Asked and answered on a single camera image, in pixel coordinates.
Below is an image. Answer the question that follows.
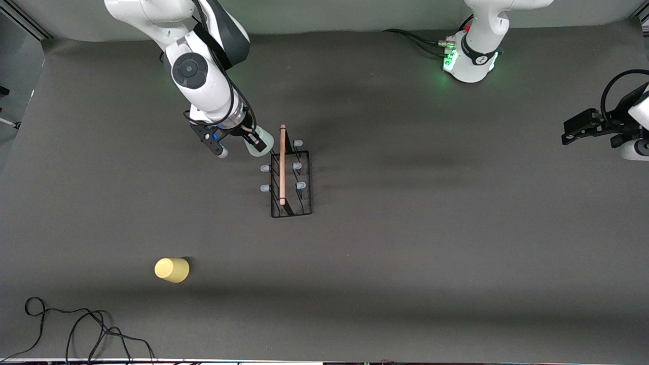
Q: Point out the pale green plastic cup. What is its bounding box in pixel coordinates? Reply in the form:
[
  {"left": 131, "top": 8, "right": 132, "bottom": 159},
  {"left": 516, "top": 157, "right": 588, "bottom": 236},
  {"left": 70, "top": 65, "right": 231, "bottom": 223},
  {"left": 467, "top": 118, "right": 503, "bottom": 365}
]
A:
[{"left": 245, "top": 126, "right": 275, "bottom": 157}]

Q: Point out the black wire cup holder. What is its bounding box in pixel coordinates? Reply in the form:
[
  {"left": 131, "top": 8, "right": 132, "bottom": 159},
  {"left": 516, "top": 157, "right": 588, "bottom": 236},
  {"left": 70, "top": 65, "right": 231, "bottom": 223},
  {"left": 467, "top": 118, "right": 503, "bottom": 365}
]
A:
[{"left": 260, "top": 124, "right": 313, "bottom": 218}]

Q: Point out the yellow plastic cup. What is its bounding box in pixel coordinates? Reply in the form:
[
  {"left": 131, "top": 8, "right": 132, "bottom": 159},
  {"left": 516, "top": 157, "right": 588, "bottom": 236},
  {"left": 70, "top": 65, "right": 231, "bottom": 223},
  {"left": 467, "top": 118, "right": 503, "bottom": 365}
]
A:
[{"left": 154, "top": 258, "right": 190, "bottom": 283}]

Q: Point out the dark grey table mat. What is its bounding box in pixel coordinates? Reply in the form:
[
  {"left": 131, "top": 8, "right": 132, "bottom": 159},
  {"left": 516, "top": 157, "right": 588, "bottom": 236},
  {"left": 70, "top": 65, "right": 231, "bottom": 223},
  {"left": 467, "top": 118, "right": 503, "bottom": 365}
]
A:
[{"left": 0, "top": 20, "right": 649, "bottom": 361}]

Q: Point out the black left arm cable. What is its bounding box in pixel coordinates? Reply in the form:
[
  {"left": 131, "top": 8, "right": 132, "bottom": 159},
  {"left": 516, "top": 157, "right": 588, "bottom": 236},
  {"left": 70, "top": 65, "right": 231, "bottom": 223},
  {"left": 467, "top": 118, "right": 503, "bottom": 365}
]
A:
[{"left": 601, "top": 69, "right": 649, "bottom": 127}]

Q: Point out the black left base cable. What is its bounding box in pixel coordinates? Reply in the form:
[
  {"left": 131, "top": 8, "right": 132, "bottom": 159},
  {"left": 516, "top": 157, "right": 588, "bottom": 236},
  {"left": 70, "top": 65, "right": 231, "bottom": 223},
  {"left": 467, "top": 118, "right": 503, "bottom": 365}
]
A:
[{"left": 383, "top": 29, "right": 454, "bottom": 56}]

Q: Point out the dark aluminium frame rail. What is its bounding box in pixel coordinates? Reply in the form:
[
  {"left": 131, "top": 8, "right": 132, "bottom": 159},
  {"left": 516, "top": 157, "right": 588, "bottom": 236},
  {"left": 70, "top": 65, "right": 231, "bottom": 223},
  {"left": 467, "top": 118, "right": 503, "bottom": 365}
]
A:
[{"left": 0, "top": 0, "right": 54, "bottom": 41}]

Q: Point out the loose black floor cable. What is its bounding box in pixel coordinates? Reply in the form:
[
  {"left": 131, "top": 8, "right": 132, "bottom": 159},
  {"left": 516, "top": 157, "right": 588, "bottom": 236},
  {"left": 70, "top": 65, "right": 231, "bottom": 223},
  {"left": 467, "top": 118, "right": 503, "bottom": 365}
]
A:
[{"left": 0, "top": 297, "right": 158, "bottom": 365}]

